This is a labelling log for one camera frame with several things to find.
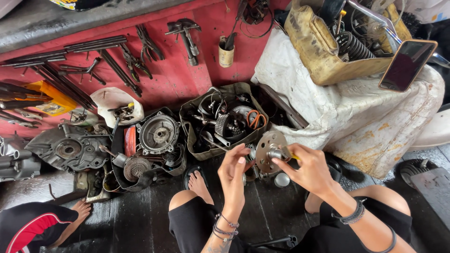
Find person's left hand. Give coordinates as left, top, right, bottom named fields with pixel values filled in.
left=217, top=143, right=255, bottom=212

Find person's right hand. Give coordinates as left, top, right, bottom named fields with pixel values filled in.
left=271, top=143, right=335, bottom=199

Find yellow-handled socket tool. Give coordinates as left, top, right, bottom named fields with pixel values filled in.
left=268, top=145, right=301, bottom=162

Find round perforated metal disc part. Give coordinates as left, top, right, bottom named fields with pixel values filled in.
left=255, top=131, right=288, bottom=175

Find small silver round cap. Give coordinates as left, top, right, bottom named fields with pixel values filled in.
left=274, top=172, right=291, bottom=188

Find black sandal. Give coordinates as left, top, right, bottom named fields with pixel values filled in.
left=182, top=165, right=210, bottom=191

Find person's left leg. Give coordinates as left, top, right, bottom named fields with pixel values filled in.
left=168, top=170, right=216, bottom=213

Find person's leg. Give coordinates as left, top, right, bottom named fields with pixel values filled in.
left=304, top=185, right=412, bottom=216
left=168, top=170, right=216, bottom=213

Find olive tub of engine parts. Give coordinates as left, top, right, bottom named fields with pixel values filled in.
left=179, top=82, right=270, bottom=161

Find black shorts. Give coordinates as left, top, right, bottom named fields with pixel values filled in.
left=168, top=196, right=413, bottom=253

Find stained white cloth cover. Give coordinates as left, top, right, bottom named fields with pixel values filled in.
left=251, top=27, right=446, bottom=180

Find person's right leg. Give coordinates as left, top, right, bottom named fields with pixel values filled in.
left=304, top=185, right=412, bottom=216

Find black metal bar tool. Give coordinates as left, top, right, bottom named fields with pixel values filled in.
left=248, top=235, right=299, bottom=249

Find round grey magneto cover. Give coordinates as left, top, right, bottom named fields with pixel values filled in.
left=139, top=112, right=181, bottom=156

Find black tub of engine parts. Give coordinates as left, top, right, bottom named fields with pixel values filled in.
left=110, top=107, right=188, bottom=192

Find rusty toothed gear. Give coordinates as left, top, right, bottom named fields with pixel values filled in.
left=123, top=156, right=152, bottom=182

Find finned engine cylinder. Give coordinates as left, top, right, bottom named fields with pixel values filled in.
left=399, top=158, right=439, bottom=189

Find dirty metal cup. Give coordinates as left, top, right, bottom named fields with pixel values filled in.
left=102, top=170, right=124, bottom=193

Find cut yellow canister of parts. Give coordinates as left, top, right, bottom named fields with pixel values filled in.
left=283, top=0, right=413, bottom=86

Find grey metal plate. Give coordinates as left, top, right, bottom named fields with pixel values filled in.
left=410, top=167, right=450, bottom=231

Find white plastic fairing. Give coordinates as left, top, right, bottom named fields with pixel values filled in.
left=408, top=108, right=450, bottom=152

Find cut white plastic jug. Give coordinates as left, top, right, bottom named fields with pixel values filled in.
left=90, top=87, right=145, bottom=129

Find phone with tan case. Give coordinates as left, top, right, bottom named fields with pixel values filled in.
left=378, top=39, right=439, bottom=93

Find hanging dark pliers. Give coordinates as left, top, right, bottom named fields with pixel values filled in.
left=120, top=43, right=154, bottom=83
left=135, top=24, right=165, bottom=62

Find hanging metal hammers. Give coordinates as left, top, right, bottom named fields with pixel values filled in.
left=165, top=18, right=202, bottom=67

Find grey engine crankcase cover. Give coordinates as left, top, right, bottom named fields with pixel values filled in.
left=25, top=124, right=112, bottom=172

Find yellow cardboard box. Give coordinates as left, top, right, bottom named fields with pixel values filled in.
left=22, top=80, right=79, bottom=117

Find row of long metal rods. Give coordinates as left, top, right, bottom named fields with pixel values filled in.
left=0, top=35, right=143, bottom=112

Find grey engine block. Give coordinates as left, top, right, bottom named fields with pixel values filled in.
left=0, top=133, right=42, bottom=182

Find beaded string bracelets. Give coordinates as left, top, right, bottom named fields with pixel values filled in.
left=212, top=212, right=240, bottom=242

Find black braided bracelets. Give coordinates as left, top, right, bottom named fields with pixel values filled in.
left=331, top=197, right=367, bottom=225

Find tangle of black wires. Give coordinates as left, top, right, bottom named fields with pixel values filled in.
left=232, top=0, right=275, bottom=39

